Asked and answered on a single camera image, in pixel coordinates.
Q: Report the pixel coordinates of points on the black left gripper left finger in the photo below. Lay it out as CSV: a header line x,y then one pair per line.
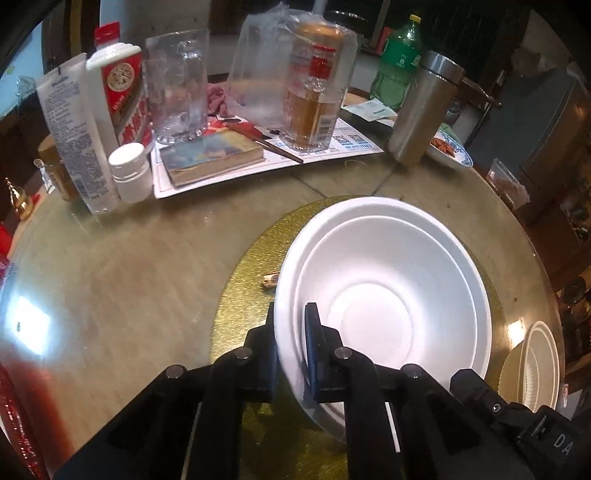
x,y
185,424

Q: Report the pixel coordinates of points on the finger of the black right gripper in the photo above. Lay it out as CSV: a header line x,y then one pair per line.
x,y
509,420

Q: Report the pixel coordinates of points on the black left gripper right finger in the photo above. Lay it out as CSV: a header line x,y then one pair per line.
x,y
401,423

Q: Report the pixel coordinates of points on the large white foam bowl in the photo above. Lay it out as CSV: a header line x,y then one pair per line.
x,y
395,283

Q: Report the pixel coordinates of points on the gold round placemat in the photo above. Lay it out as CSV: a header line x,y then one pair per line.
x,y
279,441

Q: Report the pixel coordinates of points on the red scalloped glass plate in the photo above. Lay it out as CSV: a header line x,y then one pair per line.
x,y
19,430

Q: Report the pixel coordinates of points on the clear plastic container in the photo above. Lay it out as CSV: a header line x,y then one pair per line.
x,y
506,185

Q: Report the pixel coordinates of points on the small white pill bottle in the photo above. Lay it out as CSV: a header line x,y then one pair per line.
x,y
131,172

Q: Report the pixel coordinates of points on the old worn book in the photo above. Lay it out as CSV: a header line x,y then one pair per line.
x,y
209,156

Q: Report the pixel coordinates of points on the blue white snack dish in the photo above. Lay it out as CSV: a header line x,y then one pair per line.
x,y
445,149

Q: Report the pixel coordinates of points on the printed paper sheet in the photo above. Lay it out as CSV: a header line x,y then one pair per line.
x,y
346,142

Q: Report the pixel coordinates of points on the wooden chopstick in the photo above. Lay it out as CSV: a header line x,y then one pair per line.
x,y
258,139

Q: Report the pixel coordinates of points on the brown lidded jar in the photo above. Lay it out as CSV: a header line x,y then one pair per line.
x,y
56,169

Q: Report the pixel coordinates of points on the stainless steel thermos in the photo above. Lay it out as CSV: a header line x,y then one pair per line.
x,y
426,102

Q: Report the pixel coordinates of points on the clear liquor bottle red cap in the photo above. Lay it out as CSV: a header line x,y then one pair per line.
x,y
310,109

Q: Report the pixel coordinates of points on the white lotion tube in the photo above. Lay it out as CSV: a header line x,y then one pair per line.
x,y
64,99

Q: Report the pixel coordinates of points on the white red liquor bottle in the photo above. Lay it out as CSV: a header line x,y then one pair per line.
x,y
116,90

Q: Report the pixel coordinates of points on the clear glass mug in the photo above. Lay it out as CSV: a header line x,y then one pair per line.
x,y
176,81

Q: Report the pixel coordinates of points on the green plastic bottle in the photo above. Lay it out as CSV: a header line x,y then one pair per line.
x,y
398,64

